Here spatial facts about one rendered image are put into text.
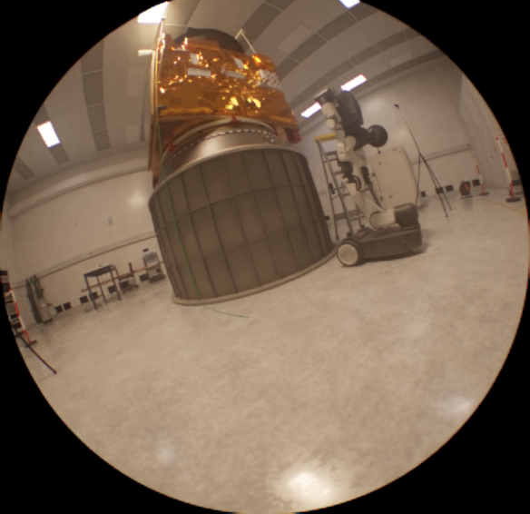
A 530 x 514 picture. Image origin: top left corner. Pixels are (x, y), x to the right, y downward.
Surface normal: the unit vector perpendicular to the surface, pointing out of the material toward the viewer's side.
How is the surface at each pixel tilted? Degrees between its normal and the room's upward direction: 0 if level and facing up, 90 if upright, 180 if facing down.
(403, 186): 90
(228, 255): 90
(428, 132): 90
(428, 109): 90
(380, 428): 0
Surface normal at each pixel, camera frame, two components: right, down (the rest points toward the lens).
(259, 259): 0.17, 0.04
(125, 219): 0.57, -0.10
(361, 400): -0.29, -0.95
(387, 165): -0.77, 0.29
